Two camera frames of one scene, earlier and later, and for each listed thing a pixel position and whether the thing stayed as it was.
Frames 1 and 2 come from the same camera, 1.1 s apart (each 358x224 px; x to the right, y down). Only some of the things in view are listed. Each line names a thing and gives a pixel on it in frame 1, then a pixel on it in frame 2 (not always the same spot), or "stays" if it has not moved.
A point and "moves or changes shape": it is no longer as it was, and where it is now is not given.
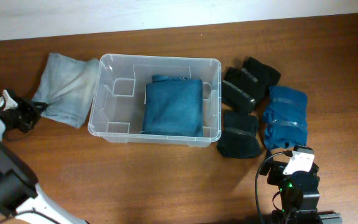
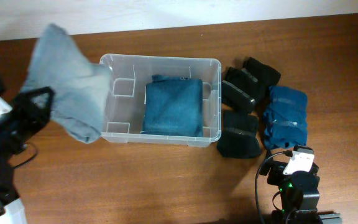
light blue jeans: x=67 y=86 moves or changes shape
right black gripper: x=277 y=172 stays
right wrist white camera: x=301 y=159 stays
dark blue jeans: x=173 y=106 stays
